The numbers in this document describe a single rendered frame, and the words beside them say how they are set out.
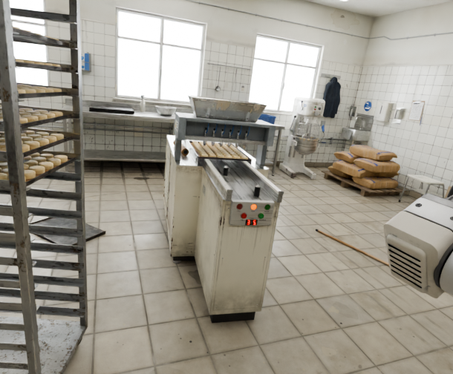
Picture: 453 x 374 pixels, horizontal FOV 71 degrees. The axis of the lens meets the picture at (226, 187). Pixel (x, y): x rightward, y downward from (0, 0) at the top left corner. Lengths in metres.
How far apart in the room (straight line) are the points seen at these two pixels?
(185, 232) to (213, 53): 3.84
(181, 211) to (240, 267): 0.75
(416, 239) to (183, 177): 1.95
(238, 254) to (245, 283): 0.21
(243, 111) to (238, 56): 3.57
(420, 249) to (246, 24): 5.61
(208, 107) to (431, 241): 1.95
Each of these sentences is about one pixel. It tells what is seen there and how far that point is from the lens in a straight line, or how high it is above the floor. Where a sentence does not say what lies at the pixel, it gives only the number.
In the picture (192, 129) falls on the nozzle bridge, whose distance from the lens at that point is 2.36.
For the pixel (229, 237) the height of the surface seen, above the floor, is 0.61.
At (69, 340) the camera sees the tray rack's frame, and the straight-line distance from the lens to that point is 1.88.
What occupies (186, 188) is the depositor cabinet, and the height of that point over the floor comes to 0.66.
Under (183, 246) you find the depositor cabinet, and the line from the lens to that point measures 2.57.
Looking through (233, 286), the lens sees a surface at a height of 0.29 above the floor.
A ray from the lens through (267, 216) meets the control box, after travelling 1.77.
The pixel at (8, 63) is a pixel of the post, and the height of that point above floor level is 1.41.
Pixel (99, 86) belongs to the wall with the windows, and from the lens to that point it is 5.48.
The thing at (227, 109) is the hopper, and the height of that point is 1.26.
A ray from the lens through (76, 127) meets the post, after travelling 1.50.
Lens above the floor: 1.41
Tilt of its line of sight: 18 degrees down
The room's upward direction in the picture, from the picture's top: 7 degrees clockwise
